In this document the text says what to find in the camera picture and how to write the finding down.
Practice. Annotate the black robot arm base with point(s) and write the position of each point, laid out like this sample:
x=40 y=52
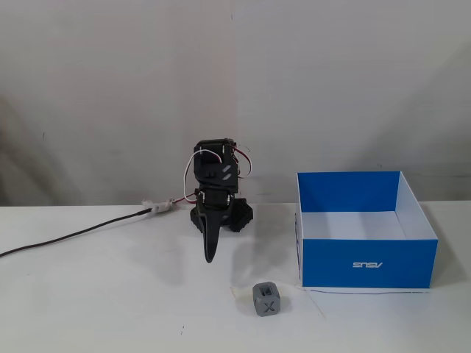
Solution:
x=241 y=217

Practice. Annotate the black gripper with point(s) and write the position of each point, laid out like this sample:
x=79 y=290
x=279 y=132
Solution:
x=214 y=201

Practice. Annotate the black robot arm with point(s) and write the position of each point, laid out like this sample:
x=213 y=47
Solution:
x=213 y=165

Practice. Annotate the blue and white cardboard box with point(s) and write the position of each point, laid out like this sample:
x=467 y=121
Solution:
x=364 y=257

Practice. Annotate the gray cube block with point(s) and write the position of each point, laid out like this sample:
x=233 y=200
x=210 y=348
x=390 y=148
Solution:
x=267 y=301

